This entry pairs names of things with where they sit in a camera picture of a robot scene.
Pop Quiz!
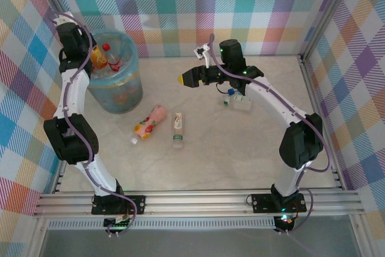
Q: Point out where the orange juice bottle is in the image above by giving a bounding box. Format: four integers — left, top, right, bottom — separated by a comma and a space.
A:
91, 45, 108, 70

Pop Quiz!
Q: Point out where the red label cola bottle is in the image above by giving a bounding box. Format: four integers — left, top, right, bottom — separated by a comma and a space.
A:
102, 43, 127, 73

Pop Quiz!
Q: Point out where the green cap white label bottle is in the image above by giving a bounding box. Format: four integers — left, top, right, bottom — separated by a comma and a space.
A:
171, 111, 185, 150

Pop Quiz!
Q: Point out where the light blue plastic-lined bin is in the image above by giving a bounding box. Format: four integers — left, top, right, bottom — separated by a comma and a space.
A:
86, 29, 141, 89

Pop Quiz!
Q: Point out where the blue trash bin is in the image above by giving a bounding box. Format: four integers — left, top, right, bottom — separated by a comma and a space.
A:
85, 29, 144, 116

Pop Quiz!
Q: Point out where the small green label bottle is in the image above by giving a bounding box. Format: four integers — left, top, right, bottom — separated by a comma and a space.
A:
221, 94, 252, 107

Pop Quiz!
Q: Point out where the pink fruit print bottle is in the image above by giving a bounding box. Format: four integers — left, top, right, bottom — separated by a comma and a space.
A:
130, 105, 168, 146

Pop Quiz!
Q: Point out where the left controller board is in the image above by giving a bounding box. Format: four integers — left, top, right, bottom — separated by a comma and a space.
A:
103, 217, 134, 235

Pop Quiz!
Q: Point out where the controller board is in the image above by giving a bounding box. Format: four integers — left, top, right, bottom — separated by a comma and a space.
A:
274, 214, 295, 233
103, 217, 134, 235

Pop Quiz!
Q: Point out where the right controller board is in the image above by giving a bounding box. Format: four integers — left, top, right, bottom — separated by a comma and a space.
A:
274, 214, 295, 233

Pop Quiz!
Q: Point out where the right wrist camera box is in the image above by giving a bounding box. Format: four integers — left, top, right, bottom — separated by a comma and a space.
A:
194, 44, 212, 68

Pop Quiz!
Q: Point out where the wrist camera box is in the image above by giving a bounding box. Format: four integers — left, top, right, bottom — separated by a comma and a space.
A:
54, 11, 76, 26
194, 44, 212, 68

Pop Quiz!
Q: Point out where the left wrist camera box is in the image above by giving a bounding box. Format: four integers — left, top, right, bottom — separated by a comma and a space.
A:
54, 11, 76, 26

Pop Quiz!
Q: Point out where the left aluminium corner post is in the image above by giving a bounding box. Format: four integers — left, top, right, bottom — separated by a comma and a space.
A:
31, 0, 91, 79

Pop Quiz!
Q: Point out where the aluminium corner post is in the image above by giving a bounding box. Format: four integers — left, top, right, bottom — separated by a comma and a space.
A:
31, 0, 91, 79
300, 0, 360, 61

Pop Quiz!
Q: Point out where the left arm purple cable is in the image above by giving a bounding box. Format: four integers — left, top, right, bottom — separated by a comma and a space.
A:
45, 10, 141, 237

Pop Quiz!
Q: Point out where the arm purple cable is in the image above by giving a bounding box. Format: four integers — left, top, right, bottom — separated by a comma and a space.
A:
209, 34, 333, 235
45, 10, 141, 237

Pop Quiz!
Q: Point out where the right aluminium side rail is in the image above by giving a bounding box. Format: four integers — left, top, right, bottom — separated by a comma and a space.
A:
297, 54, 347, 191

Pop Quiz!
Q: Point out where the aluminium side rail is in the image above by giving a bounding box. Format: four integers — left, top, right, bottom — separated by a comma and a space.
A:
297, 54, 347, 191
51, 160, 67, 194

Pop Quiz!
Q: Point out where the right aluminium corner post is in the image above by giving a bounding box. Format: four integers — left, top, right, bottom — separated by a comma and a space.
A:
300, 0, 360, 61

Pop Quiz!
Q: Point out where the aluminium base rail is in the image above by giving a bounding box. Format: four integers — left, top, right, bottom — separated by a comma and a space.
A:
32, 190, 366, 219

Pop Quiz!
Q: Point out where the left black mount plate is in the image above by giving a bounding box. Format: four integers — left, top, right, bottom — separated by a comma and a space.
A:
91, 195, 146, 216

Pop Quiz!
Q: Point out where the black mount plate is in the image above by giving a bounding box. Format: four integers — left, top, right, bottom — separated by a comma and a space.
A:
91, 195, 146, 216
251, 193, 307, 214

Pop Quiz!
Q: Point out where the left aluminium side rail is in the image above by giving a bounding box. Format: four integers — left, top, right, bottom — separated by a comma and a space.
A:
51, 160, 67, 194

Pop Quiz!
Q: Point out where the right black mount plate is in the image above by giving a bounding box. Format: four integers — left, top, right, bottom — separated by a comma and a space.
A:
251, 193, 307, 214

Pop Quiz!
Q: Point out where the grey slotted cable duct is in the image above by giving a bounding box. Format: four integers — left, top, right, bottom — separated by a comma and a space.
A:
47, 219, 277, 231

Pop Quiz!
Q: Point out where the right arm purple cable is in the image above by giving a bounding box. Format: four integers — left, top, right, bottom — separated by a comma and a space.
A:
209, 34, 333, 235

